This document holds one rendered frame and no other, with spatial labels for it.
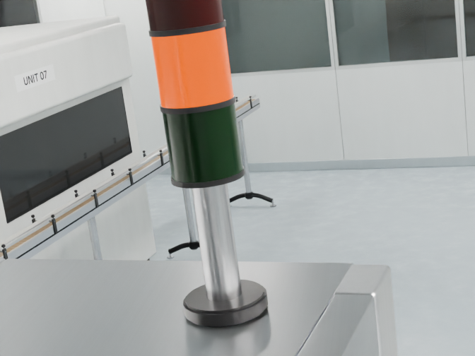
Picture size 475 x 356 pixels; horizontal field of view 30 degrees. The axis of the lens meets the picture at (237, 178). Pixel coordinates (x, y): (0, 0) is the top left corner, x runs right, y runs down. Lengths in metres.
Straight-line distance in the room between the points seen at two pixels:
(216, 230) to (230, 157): 0.05
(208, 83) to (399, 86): 8.21
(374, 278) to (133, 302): 0.18
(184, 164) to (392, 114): 8.27
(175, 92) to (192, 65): 0.02
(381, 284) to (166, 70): 0.22
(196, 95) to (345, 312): 0.18
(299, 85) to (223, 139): 8.42
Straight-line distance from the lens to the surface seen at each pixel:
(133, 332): 0.63
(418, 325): 5.51
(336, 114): 8.96
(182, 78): 0.57
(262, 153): 9.29
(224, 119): 0.58
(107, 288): 0.71
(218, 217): 0.60
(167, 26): 0.57
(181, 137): 0.58
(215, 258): 0.61
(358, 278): 0.67
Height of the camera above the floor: 2.35
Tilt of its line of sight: 15 degrees down
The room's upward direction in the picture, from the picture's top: 7 degrees counter-clockwise
